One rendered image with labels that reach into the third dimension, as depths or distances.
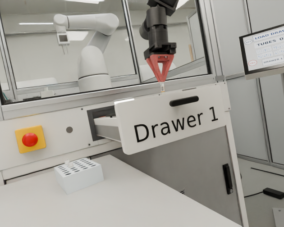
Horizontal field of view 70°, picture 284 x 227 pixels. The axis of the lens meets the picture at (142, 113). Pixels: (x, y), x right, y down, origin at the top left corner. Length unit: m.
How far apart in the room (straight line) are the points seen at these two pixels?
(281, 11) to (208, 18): 1.28
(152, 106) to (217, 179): 0.72
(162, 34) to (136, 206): 0.44
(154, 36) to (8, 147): 0.55
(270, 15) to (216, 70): 1.39
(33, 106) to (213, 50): 0.82
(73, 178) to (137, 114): 0.19
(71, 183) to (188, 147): 0.60
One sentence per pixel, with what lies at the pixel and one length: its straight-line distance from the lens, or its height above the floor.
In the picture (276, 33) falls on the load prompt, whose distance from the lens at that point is 1.39.
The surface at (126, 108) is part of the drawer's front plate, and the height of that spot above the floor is 0.91.
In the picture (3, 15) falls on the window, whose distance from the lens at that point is 0.83.
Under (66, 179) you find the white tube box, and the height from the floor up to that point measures 0.79.
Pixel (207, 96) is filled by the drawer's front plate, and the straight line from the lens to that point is 0.54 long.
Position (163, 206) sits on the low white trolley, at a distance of 0.34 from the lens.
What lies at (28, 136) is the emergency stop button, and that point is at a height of 0.89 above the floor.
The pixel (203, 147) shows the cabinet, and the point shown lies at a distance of 1.01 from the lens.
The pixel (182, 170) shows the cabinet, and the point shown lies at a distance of 0.95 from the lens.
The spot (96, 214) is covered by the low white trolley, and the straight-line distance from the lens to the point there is 0.36.
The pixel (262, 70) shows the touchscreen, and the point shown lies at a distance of 1.21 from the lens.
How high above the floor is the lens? 0.92
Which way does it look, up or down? 3 degrees down
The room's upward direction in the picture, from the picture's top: 11 degrees counter-clockwise
